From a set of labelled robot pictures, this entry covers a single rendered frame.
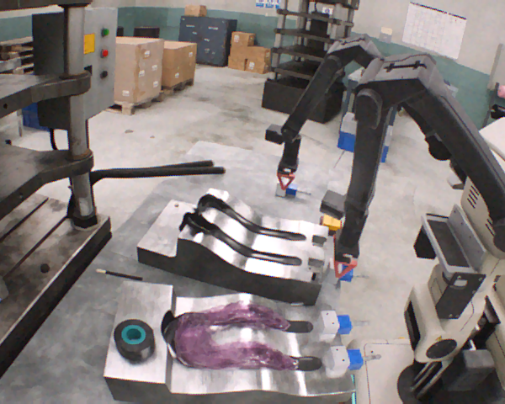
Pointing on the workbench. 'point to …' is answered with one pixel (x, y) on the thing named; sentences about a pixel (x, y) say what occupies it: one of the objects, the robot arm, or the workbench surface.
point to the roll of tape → (130, 329)
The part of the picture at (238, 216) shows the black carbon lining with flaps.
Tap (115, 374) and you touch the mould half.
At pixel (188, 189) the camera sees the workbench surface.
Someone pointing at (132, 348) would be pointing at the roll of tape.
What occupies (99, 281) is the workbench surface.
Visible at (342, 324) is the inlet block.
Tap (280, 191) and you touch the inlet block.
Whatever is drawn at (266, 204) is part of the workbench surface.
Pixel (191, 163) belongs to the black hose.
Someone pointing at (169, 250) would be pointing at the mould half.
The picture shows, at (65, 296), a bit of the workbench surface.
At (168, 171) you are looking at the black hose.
